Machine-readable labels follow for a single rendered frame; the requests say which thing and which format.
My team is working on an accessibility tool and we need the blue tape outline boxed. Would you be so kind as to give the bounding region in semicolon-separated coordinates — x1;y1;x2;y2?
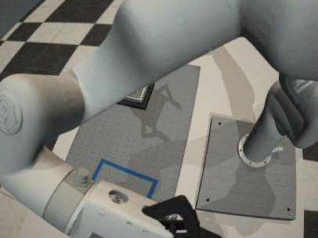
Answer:
92;158;158;199

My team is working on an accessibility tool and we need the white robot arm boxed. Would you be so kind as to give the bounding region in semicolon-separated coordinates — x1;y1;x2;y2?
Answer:
0;0;318;233

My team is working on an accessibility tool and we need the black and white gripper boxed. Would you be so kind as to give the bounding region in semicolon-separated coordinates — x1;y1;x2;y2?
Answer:
64;180;223;238

